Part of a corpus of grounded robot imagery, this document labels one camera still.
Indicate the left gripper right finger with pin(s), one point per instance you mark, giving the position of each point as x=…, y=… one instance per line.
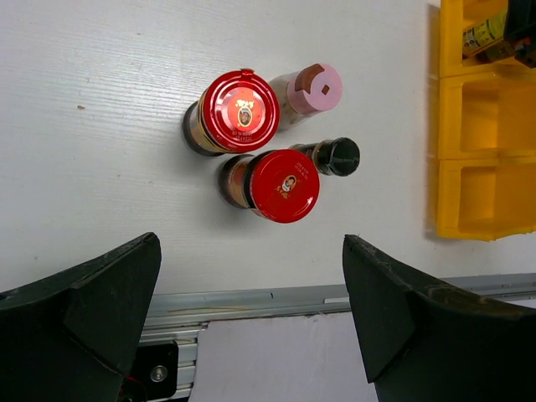
x=422, y=339

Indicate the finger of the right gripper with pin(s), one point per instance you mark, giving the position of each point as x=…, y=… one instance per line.
x=519, y=30

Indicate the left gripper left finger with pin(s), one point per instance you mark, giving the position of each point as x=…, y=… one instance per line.
x=73, y=336

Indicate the small yellow-label brown-cap bottle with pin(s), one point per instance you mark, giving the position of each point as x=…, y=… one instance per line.
x=484, y=41

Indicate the black-cap pepper bottle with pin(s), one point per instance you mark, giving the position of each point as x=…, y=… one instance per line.
x=338, y=157

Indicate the red-lid sauce jar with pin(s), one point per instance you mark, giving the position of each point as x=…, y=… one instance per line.
x=238, y=113
x=279, y=185

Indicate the pink-cap spice shaker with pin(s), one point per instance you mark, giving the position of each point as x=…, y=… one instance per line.
x=306, y=93

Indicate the yellow three-compartment plastic bin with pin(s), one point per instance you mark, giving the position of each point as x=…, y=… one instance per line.
x=485, y=131

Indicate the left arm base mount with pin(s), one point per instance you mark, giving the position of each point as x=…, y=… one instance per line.
x=154, y=373

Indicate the aluminium table frame rail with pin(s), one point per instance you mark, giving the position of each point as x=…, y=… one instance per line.
x=181, y=317

